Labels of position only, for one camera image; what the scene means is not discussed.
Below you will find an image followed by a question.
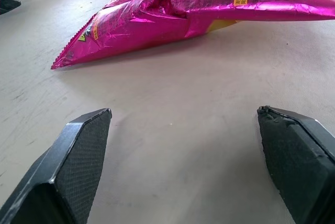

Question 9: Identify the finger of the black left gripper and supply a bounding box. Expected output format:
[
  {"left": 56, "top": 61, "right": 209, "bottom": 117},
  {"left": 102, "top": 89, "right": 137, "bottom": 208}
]
[{"left": 0, "top": 0, "right": 21, "bottom": 16}]

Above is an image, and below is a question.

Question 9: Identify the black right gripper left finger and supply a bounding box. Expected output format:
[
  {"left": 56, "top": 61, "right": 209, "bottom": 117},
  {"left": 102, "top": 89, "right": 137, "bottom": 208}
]
[{"left": 0, "top": 107, "right": 113, "bottom": 224}]

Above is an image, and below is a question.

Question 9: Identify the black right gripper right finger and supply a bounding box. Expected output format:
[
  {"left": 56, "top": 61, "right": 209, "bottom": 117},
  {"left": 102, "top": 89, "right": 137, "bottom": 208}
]
[{"left": 256, "top": 105, "right": 335, "bottom": 224}]

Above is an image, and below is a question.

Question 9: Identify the magenta foil snack bag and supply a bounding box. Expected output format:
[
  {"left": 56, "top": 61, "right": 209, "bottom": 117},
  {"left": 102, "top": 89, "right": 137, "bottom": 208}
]
[{"left": 51, "top": 0, "right": 335, "bottom": 70}]

